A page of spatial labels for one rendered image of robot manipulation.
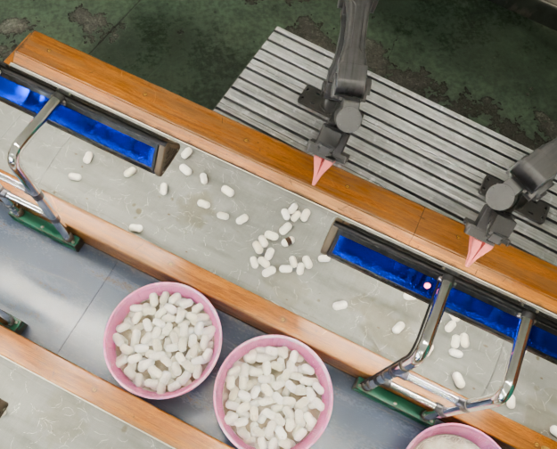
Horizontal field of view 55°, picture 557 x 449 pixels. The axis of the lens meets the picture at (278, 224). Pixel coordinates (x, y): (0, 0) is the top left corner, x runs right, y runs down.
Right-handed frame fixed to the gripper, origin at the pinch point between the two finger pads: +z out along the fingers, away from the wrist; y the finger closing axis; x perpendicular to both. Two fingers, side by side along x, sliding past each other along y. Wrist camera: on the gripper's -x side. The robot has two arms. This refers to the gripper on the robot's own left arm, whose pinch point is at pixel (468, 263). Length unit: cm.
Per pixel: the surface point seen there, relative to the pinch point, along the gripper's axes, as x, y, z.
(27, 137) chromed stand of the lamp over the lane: -38, -90, 6
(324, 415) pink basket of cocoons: -20.1, -15.6, 40.9
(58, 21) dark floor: 112, -192, 1
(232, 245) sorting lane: -2, -53, 21
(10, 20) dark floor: 106, -212, 8
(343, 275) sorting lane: 1.8, -24.6, 16.7
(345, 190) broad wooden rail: 13.4, -33.5, -1.1
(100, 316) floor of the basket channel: -16, -74, 48
